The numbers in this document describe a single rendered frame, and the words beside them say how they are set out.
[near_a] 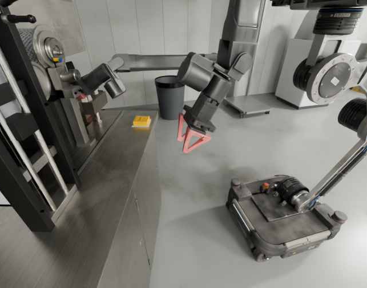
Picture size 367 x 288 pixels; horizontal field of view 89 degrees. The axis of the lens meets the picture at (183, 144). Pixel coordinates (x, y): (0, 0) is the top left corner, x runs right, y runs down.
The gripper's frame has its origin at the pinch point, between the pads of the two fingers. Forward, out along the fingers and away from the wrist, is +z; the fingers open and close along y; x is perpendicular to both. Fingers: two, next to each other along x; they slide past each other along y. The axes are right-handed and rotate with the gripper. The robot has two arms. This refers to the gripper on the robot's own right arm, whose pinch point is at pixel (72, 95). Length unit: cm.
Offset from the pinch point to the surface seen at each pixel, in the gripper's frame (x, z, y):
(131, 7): 54, 7, 261
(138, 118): -24.8, -12.3, 9.6
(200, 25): -18, -70, 290
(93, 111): -9.9, 0.4, 3.7
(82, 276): -29, -14, -59
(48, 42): 15.6, -13.2, -8.9
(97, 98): -6.7, -2.1, 9.9
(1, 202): -12.2, 12.0, -41.5
